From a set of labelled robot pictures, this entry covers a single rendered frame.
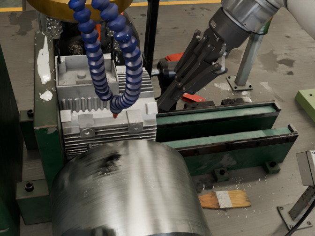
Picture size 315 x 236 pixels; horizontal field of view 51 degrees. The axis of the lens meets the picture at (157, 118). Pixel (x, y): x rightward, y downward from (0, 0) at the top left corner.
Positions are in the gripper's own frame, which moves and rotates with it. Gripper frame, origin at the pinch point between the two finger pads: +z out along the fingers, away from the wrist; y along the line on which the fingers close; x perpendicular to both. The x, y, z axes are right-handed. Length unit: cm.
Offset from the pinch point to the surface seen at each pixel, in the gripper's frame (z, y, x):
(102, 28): 4.8, -26.7, -9.9
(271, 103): -3.0, -12.1, 41.3
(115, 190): 2.8, 24.4, -16.4
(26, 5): 119, -250, 8
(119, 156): 1.9, 18.8, -15.2
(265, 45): -6, -60, 71
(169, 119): 13.7, -10.5, 13.6
